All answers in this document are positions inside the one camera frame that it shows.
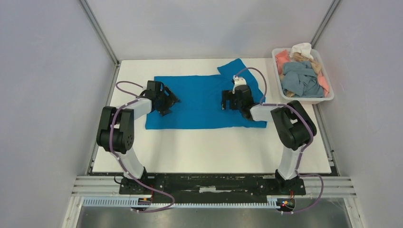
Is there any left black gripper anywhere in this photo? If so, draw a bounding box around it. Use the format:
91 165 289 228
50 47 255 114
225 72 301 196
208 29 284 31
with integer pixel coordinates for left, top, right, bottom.
156 86 181 117

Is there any bright blue t shirt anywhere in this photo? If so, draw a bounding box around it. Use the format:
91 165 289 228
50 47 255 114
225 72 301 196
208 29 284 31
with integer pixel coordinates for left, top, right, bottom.
145 58 267 130

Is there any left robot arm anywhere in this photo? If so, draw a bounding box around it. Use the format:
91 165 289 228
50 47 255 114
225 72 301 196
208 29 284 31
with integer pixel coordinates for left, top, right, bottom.
96 80 180 194

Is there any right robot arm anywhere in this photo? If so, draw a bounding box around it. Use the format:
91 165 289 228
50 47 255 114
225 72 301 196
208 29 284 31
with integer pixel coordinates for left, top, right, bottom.
221 85 317 194

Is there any pink t shirt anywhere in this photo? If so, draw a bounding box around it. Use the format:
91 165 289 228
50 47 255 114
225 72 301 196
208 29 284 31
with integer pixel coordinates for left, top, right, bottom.
275 50 290 75

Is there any grey blue t shirt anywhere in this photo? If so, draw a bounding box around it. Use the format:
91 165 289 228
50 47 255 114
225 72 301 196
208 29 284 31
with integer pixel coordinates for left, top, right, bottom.
279 61 325 98

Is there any white plastic basket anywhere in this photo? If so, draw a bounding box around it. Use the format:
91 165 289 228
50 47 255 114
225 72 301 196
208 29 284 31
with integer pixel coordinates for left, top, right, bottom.
272 47 335 105

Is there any beige t shirt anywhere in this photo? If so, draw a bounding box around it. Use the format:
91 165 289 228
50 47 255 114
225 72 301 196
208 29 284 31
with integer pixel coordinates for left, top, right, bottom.
292 52 322 75

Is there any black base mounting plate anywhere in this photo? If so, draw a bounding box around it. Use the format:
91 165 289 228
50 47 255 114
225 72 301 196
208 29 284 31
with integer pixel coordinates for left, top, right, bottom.
119 172 306 204

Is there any white t shirt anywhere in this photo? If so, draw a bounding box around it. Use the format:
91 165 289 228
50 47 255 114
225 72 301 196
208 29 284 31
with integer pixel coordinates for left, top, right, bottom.
289 43 314 59

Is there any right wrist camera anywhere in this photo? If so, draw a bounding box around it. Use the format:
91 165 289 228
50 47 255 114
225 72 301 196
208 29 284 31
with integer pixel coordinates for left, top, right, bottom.
232 76 247 90

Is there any white slotted cable duct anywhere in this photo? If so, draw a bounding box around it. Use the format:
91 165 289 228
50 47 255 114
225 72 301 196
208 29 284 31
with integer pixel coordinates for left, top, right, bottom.
83 197 295 209

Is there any left aluminium frame post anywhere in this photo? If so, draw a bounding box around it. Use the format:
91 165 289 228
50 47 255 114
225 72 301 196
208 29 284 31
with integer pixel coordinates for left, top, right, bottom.
78 0 120 67

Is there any aluminium frame post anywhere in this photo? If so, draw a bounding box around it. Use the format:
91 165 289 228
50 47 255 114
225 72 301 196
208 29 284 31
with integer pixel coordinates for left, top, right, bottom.
78 0 120 67
310 0 342 49

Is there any right aluminium frame post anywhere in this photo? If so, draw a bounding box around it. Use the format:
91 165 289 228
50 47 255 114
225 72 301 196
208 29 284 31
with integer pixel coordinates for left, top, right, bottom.
310 0 342 49

